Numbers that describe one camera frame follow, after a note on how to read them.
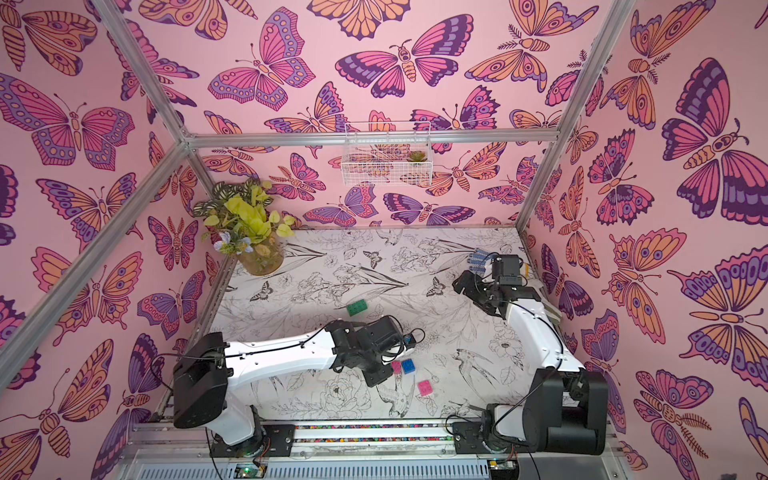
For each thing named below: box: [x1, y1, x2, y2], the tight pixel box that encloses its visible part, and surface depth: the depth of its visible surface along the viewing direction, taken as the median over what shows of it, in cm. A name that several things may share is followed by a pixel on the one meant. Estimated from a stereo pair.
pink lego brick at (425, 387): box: [418, 380, 433, 396], surface depth 82 cm
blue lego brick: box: [401, 358, 416, 375], surface depth 86 cm
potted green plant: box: [192, 179, 295, 276], surface depth 99 cm
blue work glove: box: [467, 248, 495, 273], surface depth 112 cm
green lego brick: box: [346, 299, 368, 317], surface depth 99 cm
